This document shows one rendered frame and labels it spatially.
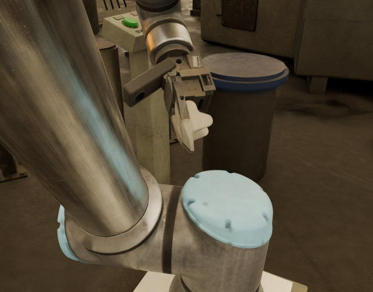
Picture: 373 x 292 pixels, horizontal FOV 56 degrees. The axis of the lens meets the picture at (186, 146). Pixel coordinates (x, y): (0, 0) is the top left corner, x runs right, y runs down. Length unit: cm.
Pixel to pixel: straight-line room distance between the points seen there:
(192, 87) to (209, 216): 25
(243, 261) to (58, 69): 42
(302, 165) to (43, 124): 131
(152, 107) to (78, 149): 77
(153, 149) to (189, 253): 62
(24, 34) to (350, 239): 111
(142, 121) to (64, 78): 86
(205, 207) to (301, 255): 62
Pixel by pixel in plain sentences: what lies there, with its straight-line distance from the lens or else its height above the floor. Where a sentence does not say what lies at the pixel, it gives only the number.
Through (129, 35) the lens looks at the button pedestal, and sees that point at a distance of 94.
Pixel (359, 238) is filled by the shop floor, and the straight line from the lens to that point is 122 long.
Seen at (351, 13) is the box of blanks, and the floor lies 47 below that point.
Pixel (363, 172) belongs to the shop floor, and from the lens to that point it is 155.
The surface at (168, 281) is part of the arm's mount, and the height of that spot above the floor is 17.
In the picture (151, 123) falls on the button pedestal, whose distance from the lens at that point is 108.
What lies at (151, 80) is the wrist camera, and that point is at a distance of 64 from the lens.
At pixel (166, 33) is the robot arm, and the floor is 63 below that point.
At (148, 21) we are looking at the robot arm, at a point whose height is 65.
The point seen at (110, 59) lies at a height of 48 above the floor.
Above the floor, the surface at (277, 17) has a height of 32.
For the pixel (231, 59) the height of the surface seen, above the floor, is 43.
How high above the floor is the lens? 78
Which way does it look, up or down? 30 degrees down
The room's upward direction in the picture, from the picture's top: straight up
